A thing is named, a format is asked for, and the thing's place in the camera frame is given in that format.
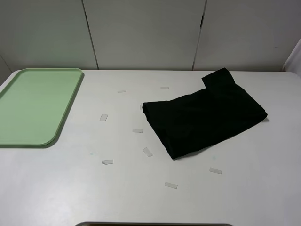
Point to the light green plastic tray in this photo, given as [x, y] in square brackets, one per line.
[34, 104]

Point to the black short sleeve t-shirt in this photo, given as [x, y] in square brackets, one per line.
[204, 118]

